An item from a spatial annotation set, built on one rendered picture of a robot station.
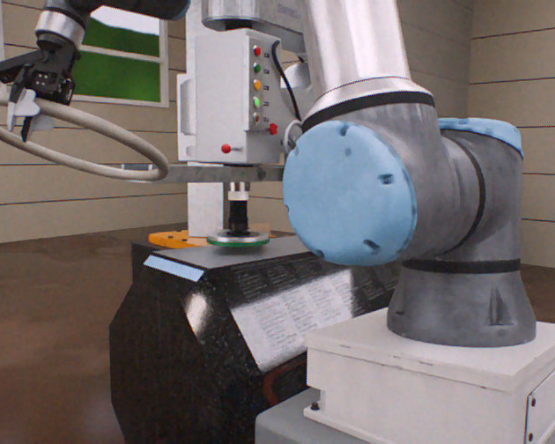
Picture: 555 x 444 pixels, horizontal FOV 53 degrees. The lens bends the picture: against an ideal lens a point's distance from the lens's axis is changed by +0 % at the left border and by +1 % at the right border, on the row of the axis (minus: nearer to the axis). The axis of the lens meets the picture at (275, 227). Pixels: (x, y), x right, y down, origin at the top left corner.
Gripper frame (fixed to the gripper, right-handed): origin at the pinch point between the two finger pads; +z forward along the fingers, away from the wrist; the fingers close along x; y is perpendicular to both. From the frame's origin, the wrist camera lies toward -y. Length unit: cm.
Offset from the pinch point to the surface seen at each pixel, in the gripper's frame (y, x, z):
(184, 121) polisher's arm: -10, 140, -61
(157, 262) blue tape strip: 14, 76, 12
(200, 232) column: 7, 162, -15
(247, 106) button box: 34, 56, -39
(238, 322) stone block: 47, 54, 26
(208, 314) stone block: 38, 56, 26
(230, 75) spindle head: 26, 57, -49
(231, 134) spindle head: 30, 63, -32
